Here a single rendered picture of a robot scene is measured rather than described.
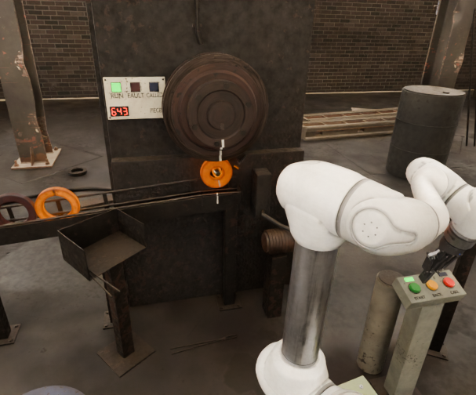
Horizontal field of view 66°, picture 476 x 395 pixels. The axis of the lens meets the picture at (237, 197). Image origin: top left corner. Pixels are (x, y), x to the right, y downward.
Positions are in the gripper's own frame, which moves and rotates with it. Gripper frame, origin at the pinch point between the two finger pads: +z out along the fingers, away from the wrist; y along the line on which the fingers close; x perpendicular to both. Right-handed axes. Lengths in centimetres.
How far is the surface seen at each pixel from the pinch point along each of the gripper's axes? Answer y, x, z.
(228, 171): 55, -75, 13
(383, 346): -2, 5, 52
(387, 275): -2.2, -13.8, 22.9
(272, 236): 36, -50, 36
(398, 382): -2, 20, 53
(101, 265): 114, -36, 23
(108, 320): 120, -46, 89
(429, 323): -8.0, 8.7, 22.8
